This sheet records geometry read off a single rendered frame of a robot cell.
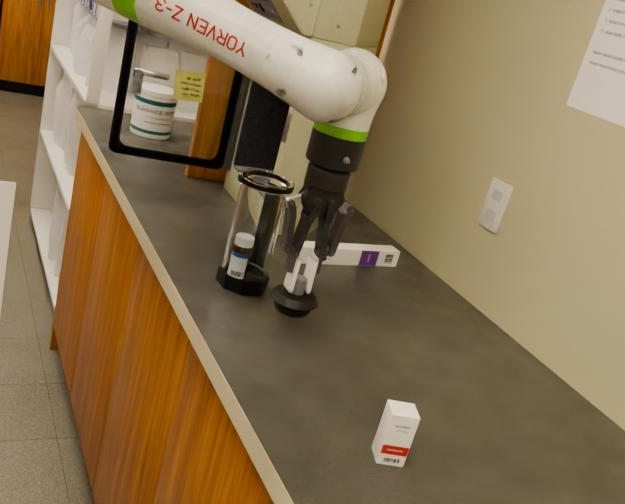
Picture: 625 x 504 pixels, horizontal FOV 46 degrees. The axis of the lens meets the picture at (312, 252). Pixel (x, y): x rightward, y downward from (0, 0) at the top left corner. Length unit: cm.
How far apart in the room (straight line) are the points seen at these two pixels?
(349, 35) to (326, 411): 90
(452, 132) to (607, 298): 63
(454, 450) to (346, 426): 17
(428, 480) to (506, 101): 97
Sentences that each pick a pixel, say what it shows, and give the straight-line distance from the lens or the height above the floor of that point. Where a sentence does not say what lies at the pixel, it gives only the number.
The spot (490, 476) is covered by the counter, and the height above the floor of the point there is 94.
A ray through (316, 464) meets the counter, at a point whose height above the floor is 94.
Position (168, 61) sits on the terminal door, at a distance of 194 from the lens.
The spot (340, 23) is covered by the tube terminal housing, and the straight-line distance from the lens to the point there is 170.
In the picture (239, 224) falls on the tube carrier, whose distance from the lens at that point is 140.
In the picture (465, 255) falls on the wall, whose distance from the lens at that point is 181.
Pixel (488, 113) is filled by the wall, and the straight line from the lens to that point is 181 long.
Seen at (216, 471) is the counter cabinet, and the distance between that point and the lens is 129.
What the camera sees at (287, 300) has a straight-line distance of 131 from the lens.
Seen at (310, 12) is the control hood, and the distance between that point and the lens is 167.
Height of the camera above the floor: 154
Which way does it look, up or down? 20 degrees down
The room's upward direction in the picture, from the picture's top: 15 degrees clockwise
